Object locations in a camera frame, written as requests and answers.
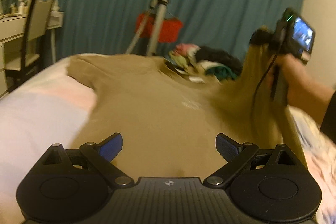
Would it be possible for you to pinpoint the tan t-shirt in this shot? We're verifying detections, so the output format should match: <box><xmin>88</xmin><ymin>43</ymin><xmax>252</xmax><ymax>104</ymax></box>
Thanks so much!
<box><xmin>67</xmin><ymin>46</ymin><xmax>305</xmax><ymax>178</ymax></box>

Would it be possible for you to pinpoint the pile of assorted clothes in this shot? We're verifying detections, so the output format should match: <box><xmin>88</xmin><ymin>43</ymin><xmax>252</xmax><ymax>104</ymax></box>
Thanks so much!
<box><xmin>168</xmin><ymin>43</ymin><xmax>243</xmax><ymax>81</ymax></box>

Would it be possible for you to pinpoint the person's right hand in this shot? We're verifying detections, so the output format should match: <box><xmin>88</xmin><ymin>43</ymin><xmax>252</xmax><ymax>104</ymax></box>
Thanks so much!
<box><xmin>266</xmin><ymin>54</ymin><xmax>323</xmax><ymax>112</ymax></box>

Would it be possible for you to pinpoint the pastel tie-dye bedspread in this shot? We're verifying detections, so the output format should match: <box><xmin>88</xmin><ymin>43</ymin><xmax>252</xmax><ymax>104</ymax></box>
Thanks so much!
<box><xmin>1</xmin><ymin>58</ymin><xmax>335</xmax><ymax>223</ymax></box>

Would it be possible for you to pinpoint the red basket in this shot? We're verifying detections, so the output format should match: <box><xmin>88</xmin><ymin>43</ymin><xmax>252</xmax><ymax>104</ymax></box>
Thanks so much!
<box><xmin>140</xmin><ymin>14</ymin><xmax>183</xmax><ymax>43</ymax></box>

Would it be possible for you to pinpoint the white desk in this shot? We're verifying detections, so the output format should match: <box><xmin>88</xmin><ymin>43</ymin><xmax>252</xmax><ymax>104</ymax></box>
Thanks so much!
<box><xmin>1</xmin><ymin>11</ymin><xmax>64</xmax><ymax>97</ymax></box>

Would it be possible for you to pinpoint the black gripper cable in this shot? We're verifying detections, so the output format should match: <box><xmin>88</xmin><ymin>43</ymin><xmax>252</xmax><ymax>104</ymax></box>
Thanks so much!
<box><xmin>253</xmin><ymin>29</ymin><xmax>287</xmax><ymax>119</ymax></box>

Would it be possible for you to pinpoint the silver camera tripod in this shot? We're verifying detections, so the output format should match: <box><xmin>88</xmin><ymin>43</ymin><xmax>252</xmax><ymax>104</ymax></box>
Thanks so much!
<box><xmin>125</xmin><ymin>0</ymin><xmax>170</xmax><ymax>57</ymax></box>

